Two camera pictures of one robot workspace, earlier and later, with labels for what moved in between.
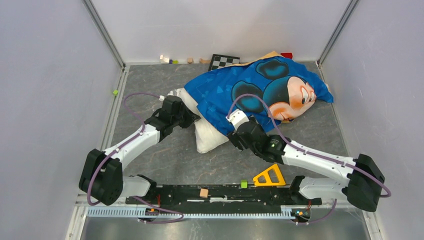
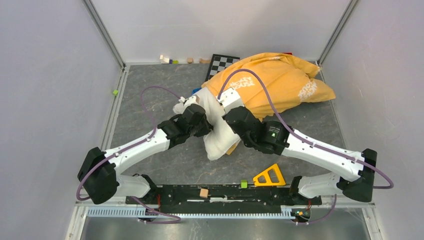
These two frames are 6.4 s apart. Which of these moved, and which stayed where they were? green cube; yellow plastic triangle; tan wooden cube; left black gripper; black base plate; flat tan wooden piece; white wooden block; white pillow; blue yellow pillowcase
Moved: white pillow; blue yellow pillowcase; left black gripper
Stayed: black base plate; tan wooden cube; flat tan wooden piece; white wooden block; yellow plastic triangle; green cube
